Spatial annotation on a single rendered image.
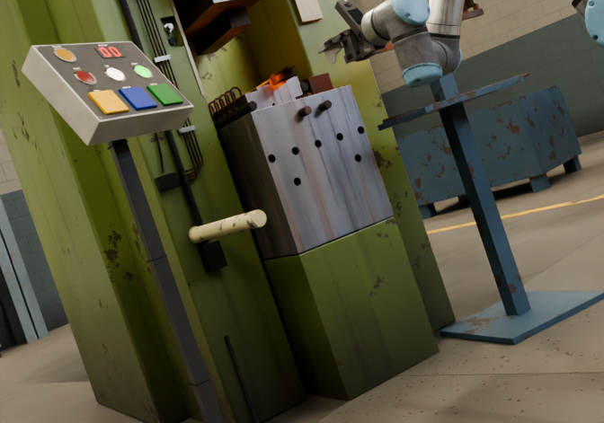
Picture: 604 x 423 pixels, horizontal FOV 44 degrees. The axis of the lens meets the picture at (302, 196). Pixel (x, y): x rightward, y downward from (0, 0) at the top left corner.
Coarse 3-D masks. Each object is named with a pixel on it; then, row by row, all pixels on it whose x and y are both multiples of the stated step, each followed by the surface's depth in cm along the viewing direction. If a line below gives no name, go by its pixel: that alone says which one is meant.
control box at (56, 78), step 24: (48, 48) 183; (72, 48) 189; (96, 48) 195; (120, 48) 202; (24, 72) 184; (48, 72) 180; (72, 72) 182; (96, 72) 188; (120, 72) 193; (48, 96) 181; (72, 96) 177; (120, 96) 186; (72, 120) 178; (96, 120) 174; (120, 120) 180; (144, 120) 188; (168, 120) 197
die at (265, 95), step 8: (288, 80) 235; (296, 80) 236; (256, 88) 229; (264, 88) 230; (272, 88) 232; (280, 88) 233; (288, 88) 234; (296, 88) 236; (248, 96) 227; (256, 96) 228; (264, 96) 230; (272, 96) 231; (280, 96) 233; (288, 96) 234; (296, 96) 235; (232, 104) 235; (240, 104) 231; (264, 104) 229; (216, 112) 246; (216, 120) 248
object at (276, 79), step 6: (288, 66) 223; (294, 66) 224; (282, 72) 227; (288, 72) 225; (294, 72) 224; (270, 78) 231; (276, 78) 231; (282, 78) 227; (288, 78) 227; (276, 84) 231
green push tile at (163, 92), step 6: (156, 84) 197; (162, 84) 199; (150, 90) 194; (156, 90) 195; (162, 90) 197; (168, 90) 199; (156, 96) 194; (162, 96) 195; (168, 96) 196; (174, 96) 198; (162, 102) 193; (168, 102) 194; (174, 102) 196; (180, 102) 198
